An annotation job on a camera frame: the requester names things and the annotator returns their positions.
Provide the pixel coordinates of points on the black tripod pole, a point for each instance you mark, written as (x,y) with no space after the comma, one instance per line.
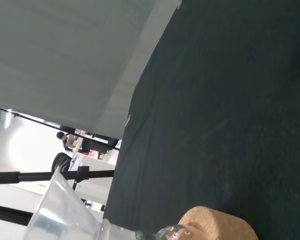
(5,177)
(7,213)

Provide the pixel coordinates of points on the clear plastic funnel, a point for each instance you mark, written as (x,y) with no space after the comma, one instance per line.
(60,212)

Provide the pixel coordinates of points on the grey partition panel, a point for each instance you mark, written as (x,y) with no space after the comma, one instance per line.
(52,50)

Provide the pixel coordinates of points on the thin black rod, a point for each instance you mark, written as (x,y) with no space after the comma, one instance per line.
(35,120)

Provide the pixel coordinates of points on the small round-bottom glass flask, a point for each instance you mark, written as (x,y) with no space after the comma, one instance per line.
(170,234)

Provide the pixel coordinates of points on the black bench cloth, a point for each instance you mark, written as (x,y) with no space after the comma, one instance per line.
(215,100)

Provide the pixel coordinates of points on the black office chair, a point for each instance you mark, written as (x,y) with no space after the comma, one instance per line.
(61,162)

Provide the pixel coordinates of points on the person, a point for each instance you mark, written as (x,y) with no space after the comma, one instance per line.
(65,140)

